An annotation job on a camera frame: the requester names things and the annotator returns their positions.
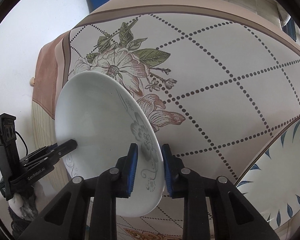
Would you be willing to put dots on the blue leaf pattern plate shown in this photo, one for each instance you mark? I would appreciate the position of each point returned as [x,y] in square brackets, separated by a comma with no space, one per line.
[271,182]

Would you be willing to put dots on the white plate grey flowers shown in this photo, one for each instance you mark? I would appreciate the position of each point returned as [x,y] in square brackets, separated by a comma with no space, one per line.
[104,119]

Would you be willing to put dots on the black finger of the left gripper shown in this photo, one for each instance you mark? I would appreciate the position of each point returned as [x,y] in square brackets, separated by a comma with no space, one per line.
[60,150]

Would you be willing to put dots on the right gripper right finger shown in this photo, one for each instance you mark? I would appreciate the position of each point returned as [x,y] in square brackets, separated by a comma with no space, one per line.
[213,208]

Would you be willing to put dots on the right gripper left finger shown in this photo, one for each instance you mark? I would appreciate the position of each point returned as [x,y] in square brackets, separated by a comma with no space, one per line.
[86,208]

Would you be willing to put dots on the floral diamond pattern tablecloth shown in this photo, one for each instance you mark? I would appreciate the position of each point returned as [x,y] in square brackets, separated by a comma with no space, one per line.
[215,81]

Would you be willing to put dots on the blue black exercise mat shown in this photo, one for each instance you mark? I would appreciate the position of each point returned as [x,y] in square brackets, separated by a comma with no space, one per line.
[290,30]

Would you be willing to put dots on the beige striped bed cover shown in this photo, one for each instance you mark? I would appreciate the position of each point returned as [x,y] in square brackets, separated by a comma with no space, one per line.
[44,135]

